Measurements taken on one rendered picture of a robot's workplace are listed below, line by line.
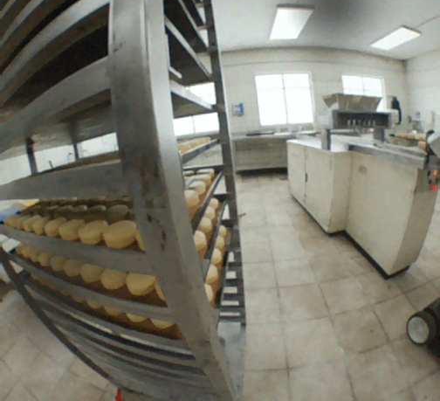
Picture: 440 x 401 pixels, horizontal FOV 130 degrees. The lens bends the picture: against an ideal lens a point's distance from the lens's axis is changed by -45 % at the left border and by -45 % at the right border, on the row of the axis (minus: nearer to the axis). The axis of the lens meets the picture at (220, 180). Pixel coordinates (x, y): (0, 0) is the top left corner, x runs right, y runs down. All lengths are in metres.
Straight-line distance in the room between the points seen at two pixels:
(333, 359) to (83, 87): 1.28
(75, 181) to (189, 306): 0.16
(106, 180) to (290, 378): 1.10
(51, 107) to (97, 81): 0.07
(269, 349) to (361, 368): 0.52
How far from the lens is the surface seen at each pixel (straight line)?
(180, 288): 0.16
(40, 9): 0.36
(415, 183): 1.29
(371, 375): 1.24
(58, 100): 0.22
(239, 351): 1.01
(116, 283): 0.34
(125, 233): 0.26
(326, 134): 1.71
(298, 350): 1.19
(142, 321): 0.40
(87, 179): 0.20
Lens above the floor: 1.08
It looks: 15 degrees down
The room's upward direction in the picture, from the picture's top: 7 degrees counter-clockwise
